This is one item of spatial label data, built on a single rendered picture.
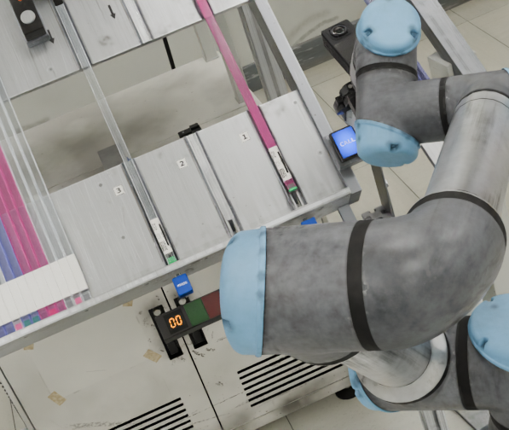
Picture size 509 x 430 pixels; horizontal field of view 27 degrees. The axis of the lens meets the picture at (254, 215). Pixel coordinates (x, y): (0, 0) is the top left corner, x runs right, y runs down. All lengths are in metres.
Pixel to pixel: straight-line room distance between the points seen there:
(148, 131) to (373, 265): 1.47
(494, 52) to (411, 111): 2.34
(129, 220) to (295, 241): 0.80
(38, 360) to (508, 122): 1.19
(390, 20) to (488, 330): 0.38
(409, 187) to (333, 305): 2.11
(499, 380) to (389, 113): 0.34
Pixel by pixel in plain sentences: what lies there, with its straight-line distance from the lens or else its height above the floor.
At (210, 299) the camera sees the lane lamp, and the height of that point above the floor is 0.66.
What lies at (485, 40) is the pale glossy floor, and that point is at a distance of 3.68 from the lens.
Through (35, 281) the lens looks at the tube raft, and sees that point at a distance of 1.69.
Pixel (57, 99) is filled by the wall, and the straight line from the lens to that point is 3.63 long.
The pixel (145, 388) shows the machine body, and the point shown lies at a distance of 2.18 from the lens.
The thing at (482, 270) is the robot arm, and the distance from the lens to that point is 0.94.
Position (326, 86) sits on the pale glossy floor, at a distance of 3.65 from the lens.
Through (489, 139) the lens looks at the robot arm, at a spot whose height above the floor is 1.05.
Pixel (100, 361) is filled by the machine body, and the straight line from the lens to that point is 2.12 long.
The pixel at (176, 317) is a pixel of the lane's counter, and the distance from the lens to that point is 1.67.
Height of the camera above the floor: 1.63
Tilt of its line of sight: 32 degrees down
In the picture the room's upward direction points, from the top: 20 degrees counter-clockwise
